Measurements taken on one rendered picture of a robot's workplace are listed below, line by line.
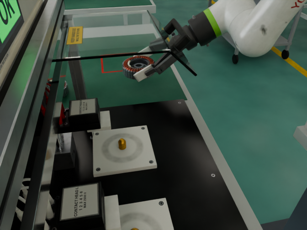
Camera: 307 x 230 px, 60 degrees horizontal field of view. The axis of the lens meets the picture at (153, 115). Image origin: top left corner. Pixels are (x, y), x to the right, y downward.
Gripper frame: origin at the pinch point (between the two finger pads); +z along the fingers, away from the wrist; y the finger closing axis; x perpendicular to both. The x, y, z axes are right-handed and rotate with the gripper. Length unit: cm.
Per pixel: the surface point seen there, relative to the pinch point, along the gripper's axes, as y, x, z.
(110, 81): 6.7, -2.6, 14.1
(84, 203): -57, 15, 5
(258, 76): 126, -138, -56
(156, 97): -6.1, -10.5, 0.1
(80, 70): -15.0, 15.7, 10.1
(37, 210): -65, 26, 0
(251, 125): 57, -117, -26
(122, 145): -33.1, 0.6, 7.3
